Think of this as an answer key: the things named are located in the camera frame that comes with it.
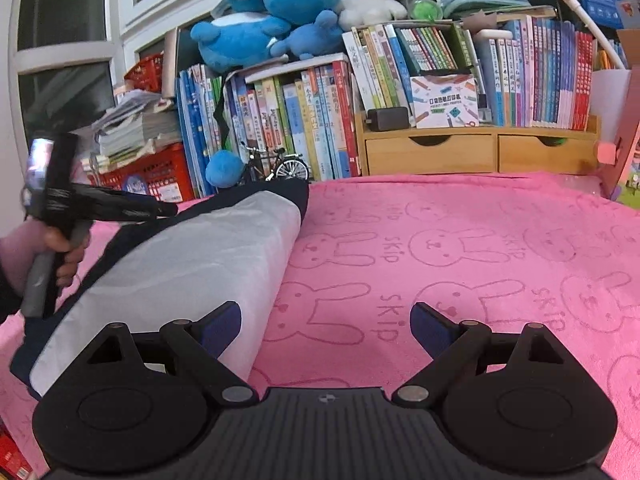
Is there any row of colourful picture books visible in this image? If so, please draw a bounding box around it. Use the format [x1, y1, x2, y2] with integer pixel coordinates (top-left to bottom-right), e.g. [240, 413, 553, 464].
[224, 59, 361, 184]

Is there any black power adapter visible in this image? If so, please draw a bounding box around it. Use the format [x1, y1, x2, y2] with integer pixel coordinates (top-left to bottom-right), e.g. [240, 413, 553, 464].
[366, 106, 411, 133]

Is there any row of green spine books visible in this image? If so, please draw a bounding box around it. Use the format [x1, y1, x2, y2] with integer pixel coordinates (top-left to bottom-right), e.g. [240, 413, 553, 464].
[342, 22, 476, 119]

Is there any white plastic pipe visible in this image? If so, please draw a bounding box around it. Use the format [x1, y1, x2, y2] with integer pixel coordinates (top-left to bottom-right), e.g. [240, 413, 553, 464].
[553, 0, 629, 71]

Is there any miniature bicycle model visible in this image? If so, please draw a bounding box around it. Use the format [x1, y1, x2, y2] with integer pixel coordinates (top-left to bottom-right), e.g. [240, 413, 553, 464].
[238, 140, 311, 184]

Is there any white paper sheet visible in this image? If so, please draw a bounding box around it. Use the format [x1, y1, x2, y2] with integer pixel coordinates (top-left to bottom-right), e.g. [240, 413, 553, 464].
[591, 67, 639, 146]

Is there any stack of paper workbooks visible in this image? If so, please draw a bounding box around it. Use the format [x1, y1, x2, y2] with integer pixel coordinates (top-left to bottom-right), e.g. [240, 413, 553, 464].
[79, 88, 182, 174]

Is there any blue whale plush toy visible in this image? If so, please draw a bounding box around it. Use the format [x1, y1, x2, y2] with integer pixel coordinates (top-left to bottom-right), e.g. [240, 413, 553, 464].
[189, 12, 292, 74]

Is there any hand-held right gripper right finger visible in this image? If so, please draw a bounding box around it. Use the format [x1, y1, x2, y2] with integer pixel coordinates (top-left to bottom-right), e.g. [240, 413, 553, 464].
[391, 301, 564, 407]

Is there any row of tall blue books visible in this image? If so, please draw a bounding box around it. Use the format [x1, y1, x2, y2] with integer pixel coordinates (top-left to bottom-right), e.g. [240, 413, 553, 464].
[175, 63, 236, 199]

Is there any wooden drawer organiser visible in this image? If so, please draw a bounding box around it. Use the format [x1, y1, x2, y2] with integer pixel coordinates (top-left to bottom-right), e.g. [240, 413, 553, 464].
[354, 112, 601, 177]

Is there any pink rabbit print blanket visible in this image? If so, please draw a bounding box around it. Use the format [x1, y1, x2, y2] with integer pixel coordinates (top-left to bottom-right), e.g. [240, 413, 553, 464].
[0, 170, 640, 480]

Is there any brown cardboard board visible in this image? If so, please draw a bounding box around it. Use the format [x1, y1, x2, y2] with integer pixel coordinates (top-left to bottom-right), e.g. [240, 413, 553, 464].
[615, 27, 640, 71]

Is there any green ball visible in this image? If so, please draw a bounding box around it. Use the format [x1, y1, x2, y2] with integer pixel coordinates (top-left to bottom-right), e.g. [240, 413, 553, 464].
[407, 0, 444, 24]

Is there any small blue plush toy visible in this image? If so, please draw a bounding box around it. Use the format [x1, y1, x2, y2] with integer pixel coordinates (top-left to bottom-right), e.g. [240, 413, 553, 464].
[269, 9, 345, 61]

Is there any thin brown book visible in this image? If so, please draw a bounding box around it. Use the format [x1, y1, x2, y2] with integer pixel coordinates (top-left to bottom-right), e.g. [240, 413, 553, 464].
[159, 27, 184, 99]

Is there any white window frame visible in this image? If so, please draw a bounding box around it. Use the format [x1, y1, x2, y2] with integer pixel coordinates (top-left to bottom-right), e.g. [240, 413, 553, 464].
[0, 0, 351, 127]

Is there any white printed box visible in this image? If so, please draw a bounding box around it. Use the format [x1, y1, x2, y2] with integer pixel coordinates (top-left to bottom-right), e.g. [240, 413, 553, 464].
[409, 73, 480, 130]

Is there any person's left hand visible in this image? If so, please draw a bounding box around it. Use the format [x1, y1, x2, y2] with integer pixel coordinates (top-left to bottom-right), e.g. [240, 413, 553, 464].
[0, 223, 92, 296]

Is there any navy white striped jacket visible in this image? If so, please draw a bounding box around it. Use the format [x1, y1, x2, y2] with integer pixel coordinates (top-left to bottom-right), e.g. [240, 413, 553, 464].
[10, 178, 311, 401]

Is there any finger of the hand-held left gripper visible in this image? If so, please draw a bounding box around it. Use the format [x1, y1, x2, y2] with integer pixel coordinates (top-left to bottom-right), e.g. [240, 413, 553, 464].
[86, 186, 180, 225]

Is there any pink toy house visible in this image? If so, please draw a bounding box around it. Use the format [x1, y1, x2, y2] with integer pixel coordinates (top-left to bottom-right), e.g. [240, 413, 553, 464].
[594, 104, 640, 206]

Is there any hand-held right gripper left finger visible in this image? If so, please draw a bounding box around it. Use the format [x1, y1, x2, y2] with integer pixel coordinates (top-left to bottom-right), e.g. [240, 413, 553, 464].
[85, 300, 260, 406]

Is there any large red plastic basket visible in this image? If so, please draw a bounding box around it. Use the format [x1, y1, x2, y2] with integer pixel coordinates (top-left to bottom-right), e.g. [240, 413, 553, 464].
[87, 142, 197, 204]

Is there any round blue plush ball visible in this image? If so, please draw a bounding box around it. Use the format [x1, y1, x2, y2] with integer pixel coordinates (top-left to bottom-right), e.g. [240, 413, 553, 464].
[204, 149, 246, 189]

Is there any small red plastic basket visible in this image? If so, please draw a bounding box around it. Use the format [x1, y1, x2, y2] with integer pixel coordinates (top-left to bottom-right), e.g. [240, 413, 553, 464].
[123, 52, 165, 94]

